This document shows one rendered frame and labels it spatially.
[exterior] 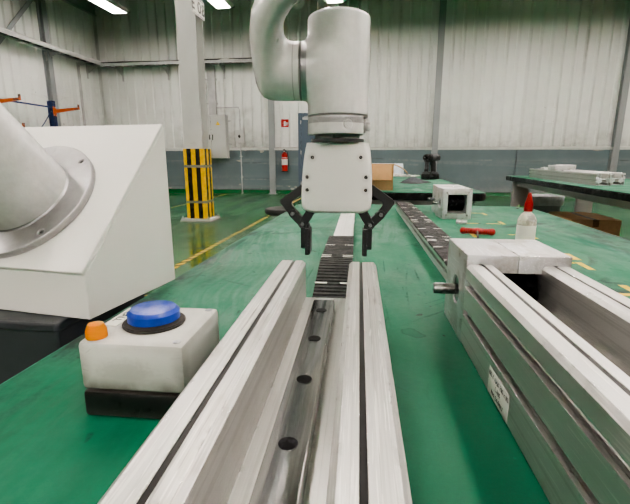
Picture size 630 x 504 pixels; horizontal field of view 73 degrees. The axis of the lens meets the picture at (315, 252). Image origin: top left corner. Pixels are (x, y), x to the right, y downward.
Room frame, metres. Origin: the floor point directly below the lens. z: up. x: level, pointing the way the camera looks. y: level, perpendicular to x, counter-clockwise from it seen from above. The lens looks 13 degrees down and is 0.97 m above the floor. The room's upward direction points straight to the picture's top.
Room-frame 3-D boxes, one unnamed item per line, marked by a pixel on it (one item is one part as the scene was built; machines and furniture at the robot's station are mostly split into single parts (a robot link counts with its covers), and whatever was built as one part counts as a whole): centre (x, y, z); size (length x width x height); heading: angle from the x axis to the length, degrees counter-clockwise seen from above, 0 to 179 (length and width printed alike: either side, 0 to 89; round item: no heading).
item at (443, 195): (1.37, -0.44, 0.83); 0.11 x 0.10 x 0.10; 86
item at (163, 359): (0.32, 0.12, 0.81); 0.10 x 0.08 x 0.06; 84
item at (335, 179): (0.62, -0.03, 0.95); 0.10 x 0.07 x 0.11; 84
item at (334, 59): (0.62, -0.03, 1.09); 0.09 x 0.08 x 0.13; 87
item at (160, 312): (0.32, 0.13, 0.84); 0.04 x 0.04 x 0.02
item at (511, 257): (0.45, -0.19, 0.83); 0.12 x 0.09 x 0.10; 84
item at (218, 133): (11.68, 2.55, 1.14); 1.30 x 0.28 x 2.28; 82
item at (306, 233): (0.62, 0.02, 0.86); 0.03 x 0.03 x 0.07; 84
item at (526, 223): (0.88, -0.45, 0.84); 0.04 x 0.04 x 0.12
